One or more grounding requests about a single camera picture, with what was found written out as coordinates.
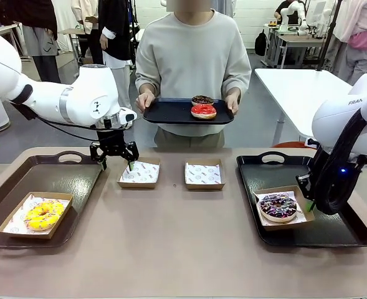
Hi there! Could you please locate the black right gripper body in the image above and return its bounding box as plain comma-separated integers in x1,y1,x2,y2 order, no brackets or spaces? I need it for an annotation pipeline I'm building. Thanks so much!
326,155,358,203

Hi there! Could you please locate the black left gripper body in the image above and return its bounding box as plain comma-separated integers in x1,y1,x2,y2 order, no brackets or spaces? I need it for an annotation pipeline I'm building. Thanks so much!
95,129,125,156

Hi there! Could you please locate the white printed liner paper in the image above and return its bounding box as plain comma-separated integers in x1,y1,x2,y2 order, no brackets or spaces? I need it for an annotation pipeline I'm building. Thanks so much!
2,194,72,235
254,189,308,224
185,161,223,185
120,160,160,184

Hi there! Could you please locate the brown cardboard food box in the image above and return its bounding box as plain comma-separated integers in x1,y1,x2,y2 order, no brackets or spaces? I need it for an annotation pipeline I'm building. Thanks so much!
184,158,226,191
117,156,161,189
0,192,74,240
253,185,315,232

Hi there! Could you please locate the chocolate donut with purple sprinkles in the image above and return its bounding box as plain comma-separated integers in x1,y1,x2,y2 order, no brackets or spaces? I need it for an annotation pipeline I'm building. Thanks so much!
257,192,297,222

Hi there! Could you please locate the black handleless serving tray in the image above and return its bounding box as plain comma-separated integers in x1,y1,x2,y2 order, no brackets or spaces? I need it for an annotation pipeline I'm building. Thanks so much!
142,97,236,125

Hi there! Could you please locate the red glazed donut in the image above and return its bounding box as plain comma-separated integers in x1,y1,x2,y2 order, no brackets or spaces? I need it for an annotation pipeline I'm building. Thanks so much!
191,104,217,120

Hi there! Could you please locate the yellow sprinkled donut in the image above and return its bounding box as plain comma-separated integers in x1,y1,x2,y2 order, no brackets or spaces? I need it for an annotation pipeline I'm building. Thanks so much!
24,201,65,231

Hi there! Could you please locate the dark chocolate sprinkled donut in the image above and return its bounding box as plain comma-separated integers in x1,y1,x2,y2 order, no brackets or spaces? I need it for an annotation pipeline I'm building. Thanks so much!
191,95,214,107

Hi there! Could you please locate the person's left forearm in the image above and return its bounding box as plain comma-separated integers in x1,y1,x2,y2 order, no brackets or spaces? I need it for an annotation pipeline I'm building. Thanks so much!
223,71,252,97

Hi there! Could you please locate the person's right forearm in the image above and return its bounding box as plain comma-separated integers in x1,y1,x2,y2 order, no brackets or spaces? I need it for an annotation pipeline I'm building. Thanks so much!
135,71,159,96

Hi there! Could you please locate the person's right hand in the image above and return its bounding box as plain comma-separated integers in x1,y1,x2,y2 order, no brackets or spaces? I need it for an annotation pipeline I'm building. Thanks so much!
135,92,156,113

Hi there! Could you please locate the person's left hand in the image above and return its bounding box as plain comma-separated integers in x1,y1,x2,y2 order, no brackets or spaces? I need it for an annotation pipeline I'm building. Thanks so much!
225,92,241,113

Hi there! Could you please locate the red-orange stool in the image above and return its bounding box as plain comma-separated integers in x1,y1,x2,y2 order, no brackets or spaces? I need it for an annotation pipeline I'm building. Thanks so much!
272,141,315,150

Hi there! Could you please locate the mannequin in black jacket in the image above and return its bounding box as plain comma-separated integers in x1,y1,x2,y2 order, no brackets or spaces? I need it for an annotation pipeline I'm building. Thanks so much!
98,0,136,112

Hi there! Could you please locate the mannequin in cream jacket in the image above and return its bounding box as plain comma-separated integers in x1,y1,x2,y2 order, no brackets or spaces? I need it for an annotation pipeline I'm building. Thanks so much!
70,0,109,66

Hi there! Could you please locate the person in beige sweater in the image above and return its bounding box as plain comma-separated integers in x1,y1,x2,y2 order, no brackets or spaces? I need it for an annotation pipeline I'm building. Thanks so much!
135,2,252,149

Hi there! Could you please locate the beige-topped desk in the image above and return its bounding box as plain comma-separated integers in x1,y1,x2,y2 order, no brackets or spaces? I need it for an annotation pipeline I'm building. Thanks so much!
58,27,87,78

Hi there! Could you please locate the mannequin in black cape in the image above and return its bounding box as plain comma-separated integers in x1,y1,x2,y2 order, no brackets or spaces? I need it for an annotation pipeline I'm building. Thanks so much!
0,0,62,84

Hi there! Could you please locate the black stand pole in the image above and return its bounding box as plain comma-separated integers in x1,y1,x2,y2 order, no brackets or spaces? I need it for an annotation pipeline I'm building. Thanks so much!
315,0,343,72

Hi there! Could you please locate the grey workbench table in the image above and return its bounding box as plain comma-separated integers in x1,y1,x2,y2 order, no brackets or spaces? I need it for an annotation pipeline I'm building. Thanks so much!
263,24,327,69

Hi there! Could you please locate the person in pink top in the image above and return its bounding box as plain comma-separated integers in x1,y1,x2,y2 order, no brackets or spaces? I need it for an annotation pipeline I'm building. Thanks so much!
332,0,367,85

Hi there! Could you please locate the black backpack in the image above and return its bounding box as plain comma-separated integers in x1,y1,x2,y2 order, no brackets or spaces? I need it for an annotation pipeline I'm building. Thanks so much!
254,30,268,57

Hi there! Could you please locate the white desk with metal legs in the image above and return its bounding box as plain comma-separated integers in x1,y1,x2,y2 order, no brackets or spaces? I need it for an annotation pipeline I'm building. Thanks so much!
0,24,25,59

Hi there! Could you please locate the seated person in dark top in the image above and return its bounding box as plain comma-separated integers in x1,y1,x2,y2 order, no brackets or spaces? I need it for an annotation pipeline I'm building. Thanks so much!
274,0,299,26

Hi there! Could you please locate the thick black cable hose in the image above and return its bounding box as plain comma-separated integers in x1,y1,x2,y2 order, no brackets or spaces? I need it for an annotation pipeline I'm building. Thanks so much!
313,90,367,216

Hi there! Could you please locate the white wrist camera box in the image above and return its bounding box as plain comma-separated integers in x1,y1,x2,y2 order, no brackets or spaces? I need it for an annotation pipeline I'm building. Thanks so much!
117,107,138,126

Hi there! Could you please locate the brown tray with handles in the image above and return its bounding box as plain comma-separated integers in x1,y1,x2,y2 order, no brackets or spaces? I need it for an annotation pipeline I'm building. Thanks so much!
0,151,107,257

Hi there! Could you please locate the black tray with handles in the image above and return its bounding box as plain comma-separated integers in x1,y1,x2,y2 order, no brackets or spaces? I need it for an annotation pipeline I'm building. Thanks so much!
236,151,367,250

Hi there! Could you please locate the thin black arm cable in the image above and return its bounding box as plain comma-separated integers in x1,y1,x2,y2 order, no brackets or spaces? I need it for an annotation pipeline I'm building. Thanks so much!
10,99,100,130

